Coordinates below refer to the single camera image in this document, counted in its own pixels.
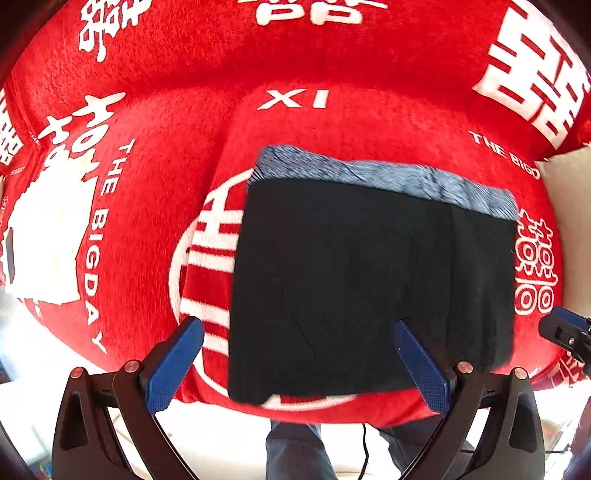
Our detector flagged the white pillow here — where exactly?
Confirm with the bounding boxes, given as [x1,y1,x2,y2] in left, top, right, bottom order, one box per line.
[537,146,591,317]

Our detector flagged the black pants with grey waistband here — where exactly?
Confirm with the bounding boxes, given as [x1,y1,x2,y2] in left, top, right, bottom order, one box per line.
[228,145,518,405]

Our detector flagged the red blanket with white characters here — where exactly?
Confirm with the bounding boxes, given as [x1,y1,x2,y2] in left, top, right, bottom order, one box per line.
[1,1,590,425]

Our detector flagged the person's legs in jeans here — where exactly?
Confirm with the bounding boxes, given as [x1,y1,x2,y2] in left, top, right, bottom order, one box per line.
[266,416,441,480]

